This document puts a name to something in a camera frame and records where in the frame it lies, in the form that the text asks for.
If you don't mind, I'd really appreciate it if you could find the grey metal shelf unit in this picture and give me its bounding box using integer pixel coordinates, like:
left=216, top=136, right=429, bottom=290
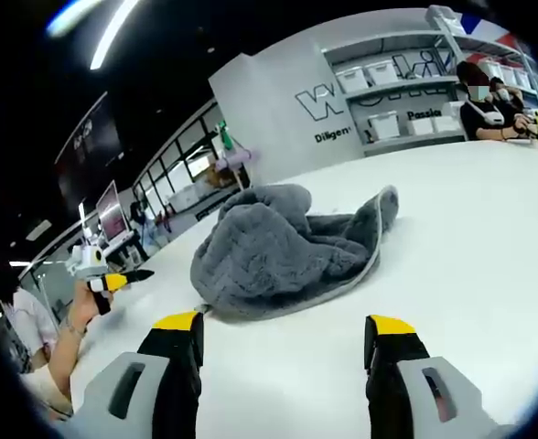
left=322, top=4, right=538, bottom=157

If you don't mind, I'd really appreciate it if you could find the person's white shirt torso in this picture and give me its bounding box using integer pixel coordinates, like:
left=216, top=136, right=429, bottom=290
left=0, top=285, right=60, bottom=374

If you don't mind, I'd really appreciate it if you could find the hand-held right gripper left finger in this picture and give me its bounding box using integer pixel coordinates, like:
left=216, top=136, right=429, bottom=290
left=65, top=310, right=205, bottom=439

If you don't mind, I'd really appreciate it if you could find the dark hanging banner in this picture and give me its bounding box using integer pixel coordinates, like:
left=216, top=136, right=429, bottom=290
left=54, top=91, right=124, bottom=209

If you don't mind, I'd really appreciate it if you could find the red white blue flag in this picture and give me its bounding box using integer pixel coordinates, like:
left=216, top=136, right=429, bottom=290
left=459, top=12, right=526, bottom=52

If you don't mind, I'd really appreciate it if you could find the grey fluffy towel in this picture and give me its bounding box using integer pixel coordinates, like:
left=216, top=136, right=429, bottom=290
left=189, top=183, right=399, bottom=321

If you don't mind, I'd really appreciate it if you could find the black framed glass partition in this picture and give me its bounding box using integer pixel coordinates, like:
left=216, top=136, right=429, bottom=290
left=131, top=101, right=253, bottom=221

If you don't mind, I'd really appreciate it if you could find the long ceiling light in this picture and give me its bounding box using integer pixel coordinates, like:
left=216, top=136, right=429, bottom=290
left=46, top=0, right=102, bottom=38
left=89, top=0, right=141, bottom=70

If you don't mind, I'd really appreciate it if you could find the group of white storage boxes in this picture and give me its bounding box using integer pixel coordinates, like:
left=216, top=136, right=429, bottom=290
left=336, top=59, right=538, bottom=139

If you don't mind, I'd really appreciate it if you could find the white table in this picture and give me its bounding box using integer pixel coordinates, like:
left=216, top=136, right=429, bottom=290
left=16, top=139, right=538, bottom=439

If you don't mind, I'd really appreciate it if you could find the computer monitor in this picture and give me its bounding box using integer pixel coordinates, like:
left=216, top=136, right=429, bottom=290
left=95, top=180, right=132, bottom=242

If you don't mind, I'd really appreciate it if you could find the person's left hand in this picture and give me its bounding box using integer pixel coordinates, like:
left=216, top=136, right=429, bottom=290
left=70, top=279, right=113, bottom=336

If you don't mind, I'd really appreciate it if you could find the purple padded stand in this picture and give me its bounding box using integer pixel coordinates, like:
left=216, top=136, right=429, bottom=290
left=215, top=146, right=255, bottom=174

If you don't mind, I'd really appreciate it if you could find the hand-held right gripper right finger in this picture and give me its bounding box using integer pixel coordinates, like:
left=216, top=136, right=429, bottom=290
left=363, top=314, right=518, bottom=439

